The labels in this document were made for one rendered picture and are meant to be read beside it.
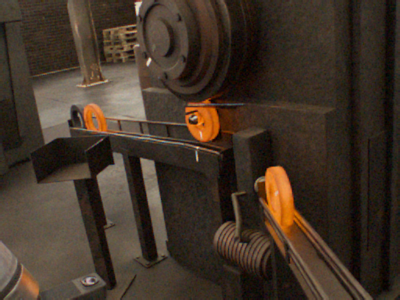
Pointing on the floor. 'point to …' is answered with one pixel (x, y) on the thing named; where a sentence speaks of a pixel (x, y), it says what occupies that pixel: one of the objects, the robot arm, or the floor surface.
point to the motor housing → (244, 262)
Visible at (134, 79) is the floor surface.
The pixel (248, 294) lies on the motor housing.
